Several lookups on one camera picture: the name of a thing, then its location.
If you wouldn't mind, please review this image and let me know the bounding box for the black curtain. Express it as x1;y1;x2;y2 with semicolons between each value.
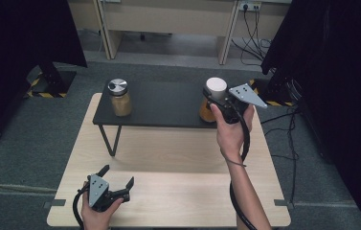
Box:
0;0;88;149
259;0;361;230

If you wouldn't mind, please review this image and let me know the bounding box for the grey tape piece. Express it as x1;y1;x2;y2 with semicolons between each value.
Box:
43;198;67;209
273;198;295;211

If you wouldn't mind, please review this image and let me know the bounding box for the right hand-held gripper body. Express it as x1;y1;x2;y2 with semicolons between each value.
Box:
202;82;269;126

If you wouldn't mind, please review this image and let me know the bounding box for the black floor cable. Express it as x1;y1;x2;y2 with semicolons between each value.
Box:
259;106;301;205

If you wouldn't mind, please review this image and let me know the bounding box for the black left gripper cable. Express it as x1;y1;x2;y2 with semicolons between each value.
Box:
72;184;90;230

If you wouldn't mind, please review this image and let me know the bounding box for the beige floor cable cover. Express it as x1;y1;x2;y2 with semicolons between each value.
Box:
0;183;57;195

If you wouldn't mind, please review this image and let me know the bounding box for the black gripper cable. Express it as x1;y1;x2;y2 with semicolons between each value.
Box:
72;184;90;230
228;98;259;230

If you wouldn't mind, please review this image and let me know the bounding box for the person's right hand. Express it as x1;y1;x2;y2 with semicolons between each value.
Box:
209;102;256;165

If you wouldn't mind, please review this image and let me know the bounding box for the person's left hand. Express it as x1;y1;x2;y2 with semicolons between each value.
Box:
79;180;125;230

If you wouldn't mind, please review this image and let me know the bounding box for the thin black wrist band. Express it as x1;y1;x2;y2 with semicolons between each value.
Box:
223;157;248;168

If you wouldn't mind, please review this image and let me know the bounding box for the silver lid glass spice jar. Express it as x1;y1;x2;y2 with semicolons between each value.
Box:
107;78;134;118

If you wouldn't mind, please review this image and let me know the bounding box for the white lid glass spice jar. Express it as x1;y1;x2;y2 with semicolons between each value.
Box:
198;77;229;124

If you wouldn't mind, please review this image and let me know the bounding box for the beige wooden desk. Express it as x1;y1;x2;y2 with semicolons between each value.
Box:
65;0;293;66

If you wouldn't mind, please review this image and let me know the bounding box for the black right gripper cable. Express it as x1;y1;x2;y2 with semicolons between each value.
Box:
228;98;259;230

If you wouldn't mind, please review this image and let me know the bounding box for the white wall power outlet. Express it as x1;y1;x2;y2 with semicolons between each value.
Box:
238;0;262;12

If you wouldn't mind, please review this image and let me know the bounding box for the black shelf rack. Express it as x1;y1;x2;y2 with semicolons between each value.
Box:
92;79;252;158

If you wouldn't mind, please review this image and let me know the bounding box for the black stand base hazard tape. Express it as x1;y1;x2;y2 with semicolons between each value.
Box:
25;61;78;99
249;77;298;107

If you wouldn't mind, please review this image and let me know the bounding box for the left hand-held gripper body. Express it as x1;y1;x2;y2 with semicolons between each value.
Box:
87;172;131;214

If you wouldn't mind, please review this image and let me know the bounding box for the black power cable bundle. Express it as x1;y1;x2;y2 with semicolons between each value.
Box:
230;8;273;67

